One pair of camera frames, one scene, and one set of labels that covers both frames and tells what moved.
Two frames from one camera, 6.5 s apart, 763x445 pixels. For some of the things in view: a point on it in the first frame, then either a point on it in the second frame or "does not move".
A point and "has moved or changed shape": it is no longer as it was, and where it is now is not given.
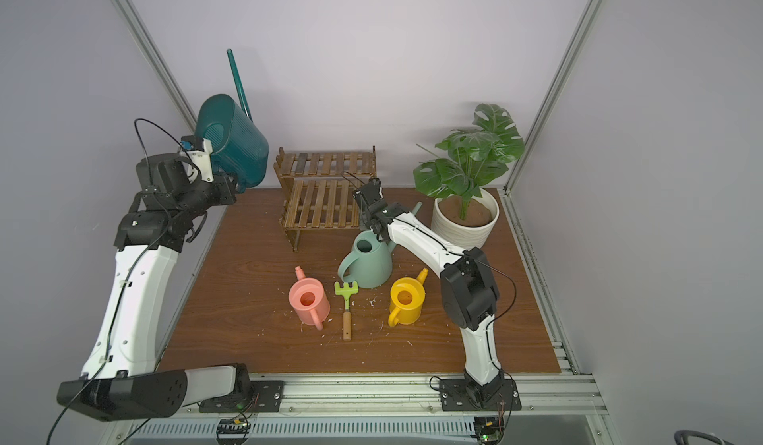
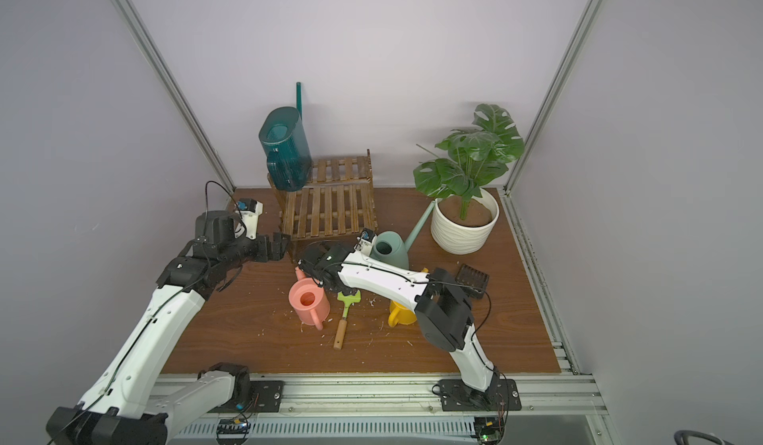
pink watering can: x=309 y=300 does not move
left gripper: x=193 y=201 to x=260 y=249
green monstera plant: x=471 y=158 does not move
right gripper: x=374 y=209 to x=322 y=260
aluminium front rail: x=405 y=396 does not move
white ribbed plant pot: x=466 y=233 does not move
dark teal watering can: x=239 y=150 to x=288 y=152
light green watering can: x=372 y=263 has moved or changed shape
